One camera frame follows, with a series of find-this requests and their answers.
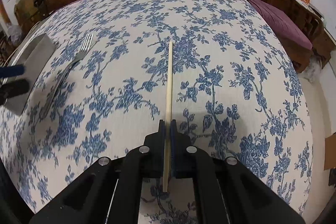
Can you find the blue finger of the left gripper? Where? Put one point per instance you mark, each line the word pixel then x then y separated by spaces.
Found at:
pixel 13 89
pixel 7 72

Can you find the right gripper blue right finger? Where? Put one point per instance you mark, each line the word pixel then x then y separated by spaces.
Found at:
pixel 226 191

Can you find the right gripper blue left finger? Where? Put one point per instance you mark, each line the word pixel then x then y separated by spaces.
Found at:
pixel 109 191

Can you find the grey metal tray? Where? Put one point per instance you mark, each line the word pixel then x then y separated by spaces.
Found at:
pixel 33 57

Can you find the steel fork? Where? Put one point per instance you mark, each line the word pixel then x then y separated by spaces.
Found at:
pixel 85 47

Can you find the cream chopstick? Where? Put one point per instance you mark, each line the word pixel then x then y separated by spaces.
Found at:
pixel 167 148

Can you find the stacked cardboard boxes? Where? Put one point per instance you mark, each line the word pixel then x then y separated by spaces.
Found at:
pixel 30 12

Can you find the cardboard box on floor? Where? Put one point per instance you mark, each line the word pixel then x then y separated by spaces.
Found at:
pixel 330 152

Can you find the purple armchair cushion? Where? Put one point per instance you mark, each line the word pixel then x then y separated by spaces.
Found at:
pixel 281 24

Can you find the wooden side table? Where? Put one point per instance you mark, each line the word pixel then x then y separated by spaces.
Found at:
pixel 312 27

